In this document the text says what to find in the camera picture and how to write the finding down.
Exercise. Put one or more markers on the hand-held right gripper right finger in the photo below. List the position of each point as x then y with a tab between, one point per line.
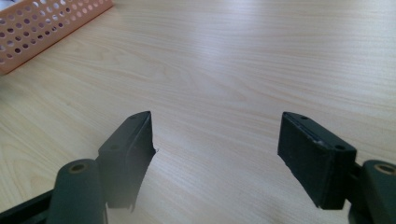
314	158

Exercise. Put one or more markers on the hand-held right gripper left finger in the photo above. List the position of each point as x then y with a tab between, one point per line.
124	155

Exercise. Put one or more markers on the pink perforated plastic basket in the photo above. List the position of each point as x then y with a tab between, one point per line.
37	28

